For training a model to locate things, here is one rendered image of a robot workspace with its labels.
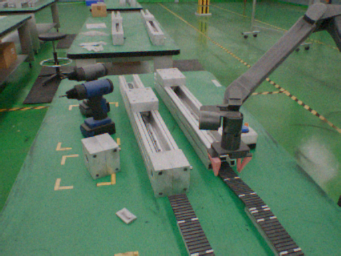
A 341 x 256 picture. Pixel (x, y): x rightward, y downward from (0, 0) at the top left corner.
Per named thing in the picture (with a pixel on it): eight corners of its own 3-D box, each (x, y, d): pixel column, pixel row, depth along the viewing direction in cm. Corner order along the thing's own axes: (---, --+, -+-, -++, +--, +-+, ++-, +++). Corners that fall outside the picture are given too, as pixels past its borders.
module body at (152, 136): (180, 174, 97) (180, 151, 93) (149, 179, 95) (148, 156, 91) (138, 89, 166) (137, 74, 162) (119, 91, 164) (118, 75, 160)
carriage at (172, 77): (185, 90, 148) (186, 77, 145) (163, 93, 146) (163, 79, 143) (176, 80, 162) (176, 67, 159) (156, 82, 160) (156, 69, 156)
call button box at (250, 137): (256, 149, 111) (258, 133, 108) (231, 152, 109) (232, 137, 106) (245, 138, 118) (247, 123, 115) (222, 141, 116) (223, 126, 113)
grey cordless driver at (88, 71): (112, 111, 140) (108, 65, 131) (71, 123, 130) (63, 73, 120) (105, 106, 146) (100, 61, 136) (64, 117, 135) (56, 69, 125)
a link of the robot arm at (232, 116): (245, 116, 84) (243, 107, 89) (220, 115, 85) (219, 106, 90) (242, 138, 87) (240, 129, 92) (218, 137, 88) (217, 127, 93)
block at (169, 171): (196, 191, 90) (198, 163, 86) (156, 198, 87) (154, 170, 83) (187, 173, 98) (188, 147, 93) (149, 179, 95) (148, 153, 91)
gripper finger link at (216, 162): (204, 169, 98) (206, 144, 94) (225, 167, 99) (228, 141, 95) (212, 183, 92) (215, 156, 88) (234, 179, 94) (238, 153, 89)
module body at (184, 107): (235, 165, 101) (238, 143, 98) (206, 170, 99) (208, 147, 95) (172, 86, 171) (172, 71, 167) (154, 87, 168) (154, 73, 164)
